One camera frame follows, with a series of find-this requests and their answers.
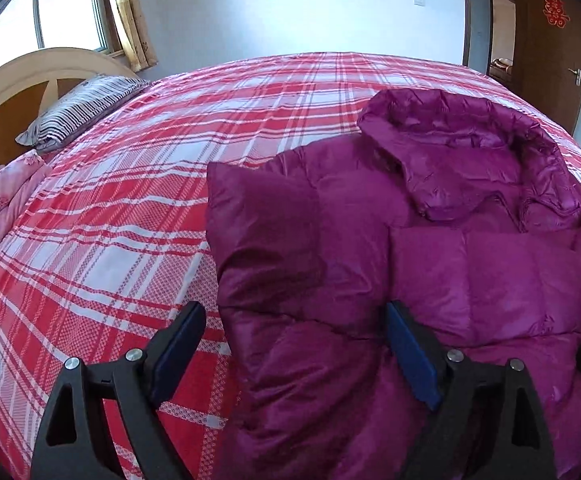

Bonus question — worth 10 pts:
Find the silver door handle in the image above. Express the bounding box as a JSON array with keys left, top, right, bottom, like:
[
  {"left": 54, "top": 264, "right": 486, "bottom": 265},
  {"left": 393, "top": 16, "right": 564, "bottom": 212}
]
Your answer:
[{"left": 568, "top": 68, "right": 581, "bottom": 87}]

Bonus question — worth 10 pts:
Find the striped grey pillow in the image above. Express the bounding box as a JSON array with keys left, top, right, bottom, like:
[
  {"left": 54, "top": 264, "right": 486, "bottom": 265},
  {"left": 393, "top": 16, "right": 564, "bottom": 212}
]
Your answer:
[{"left": 15, "top": 74, "right": 150, "bottom": 154}]

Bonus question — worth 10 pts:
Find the window with brown frame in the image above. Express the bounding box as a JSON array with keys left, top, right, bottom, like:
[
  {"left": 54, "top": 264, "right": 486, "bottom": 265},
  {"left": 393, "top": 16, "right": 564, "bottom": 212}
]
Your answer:
[{"left": 0, "top": 0, "right": 121, "bottom": 66}]

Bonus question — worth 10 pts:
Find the red double happiness decoration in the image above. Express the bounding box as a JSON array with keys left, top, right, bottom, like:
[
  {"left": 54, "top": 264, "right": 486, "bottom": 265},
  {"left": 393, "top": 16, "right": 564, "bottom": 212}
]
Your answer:
[{"left": 542, "top": 0, "right": 571, "bottom": 29}]

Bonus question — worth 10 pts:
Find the right yellow curtain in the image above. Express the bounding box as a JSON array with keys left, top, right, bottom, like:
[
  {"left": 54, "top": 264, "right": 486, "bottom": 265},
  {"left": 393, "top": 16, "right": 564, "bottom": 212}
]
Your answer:
[{"left": 109, "top": 0, "right": 158, "bottom": 73}]

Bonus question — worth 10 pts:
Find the magenta quilted down jacket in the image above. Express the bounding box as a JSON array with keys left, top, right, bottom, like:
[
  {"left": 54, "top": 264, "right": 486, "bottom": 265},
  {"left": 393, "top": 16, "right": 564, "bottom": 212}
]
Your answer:
[{"left": 207, "top": 89, "right": 581, "bottom": 479}]

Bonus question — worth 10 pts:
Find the brown wooden door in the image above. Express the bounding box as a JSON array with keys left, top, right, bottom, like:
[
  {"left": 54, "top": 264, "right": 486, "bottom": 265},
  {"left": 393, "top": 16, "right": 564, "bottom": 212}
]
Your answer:
[{"left": 513, "top": 0, "right": 581, "bottom": 133}]

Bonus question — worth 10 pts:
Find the dark brown door frame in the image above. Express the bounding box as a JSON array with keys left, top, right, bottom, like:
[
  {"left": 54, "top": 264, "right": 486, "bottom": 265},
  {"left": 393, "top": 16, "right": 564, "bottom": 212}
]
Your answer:
[{"left": 463, "top": 0, "right": 516, "bottom": 88}]

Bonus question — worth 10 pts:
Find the cream and brown headboard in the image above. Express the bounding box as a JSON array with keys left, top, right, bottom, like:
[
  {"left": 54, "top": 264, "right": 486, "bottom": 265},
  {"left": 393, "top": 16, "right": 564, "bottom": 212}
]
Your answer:
[{"left": 0, "top": 47, "right": 136, "bottom": 168}]

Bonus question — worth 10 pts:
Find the red plaid bed sheet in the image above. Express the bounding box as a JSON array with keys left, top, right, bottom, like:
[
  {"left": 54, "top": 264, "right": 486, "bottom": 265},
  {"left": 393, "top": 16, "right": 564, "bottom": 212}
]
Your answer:
[{"left": 0, "top": 53, "right": 581, "bottom": 479}]

